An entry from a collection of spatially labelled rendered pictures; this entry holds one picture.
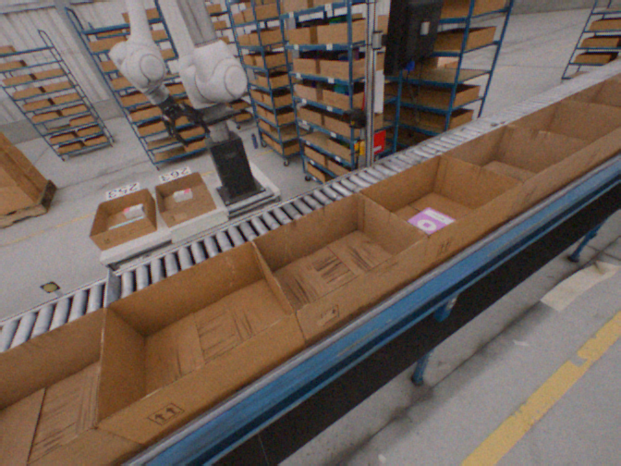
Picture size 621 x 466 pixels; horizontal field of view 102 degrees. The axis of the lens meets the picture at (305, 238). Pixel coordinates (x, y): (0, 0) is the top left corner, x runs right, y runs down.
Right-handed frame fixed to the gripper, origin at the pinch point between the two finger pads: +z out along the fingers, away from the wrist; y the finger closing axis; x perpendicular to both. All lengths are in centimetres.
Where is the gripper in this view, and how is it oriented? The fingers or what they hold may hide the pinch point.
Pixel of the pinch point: (197, 137)
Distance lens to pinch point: 144.5
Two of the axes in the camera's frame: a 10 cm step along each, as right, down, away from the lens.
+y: 8.9, -3.8, -2.4
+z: 4.2, 5.3, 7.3
